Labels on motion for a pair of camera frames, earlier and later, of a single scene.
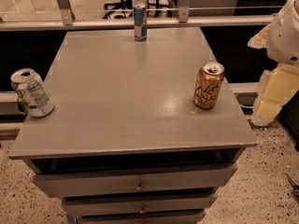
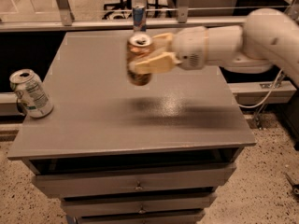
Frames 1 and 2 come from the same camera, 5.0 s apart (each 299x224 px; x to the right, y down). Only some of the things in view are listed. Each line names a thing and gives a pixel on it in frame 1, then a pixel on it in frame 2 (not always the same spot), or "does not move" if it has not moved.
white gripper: (285, 36) -> (189, 48)
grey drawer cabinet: (126, 143) does not move
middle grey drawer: (154, 202) does not move
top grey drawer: (193, 177) does not move
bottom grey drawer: (144, 218) does not move
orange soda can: (208, 85) -> (138, 46)
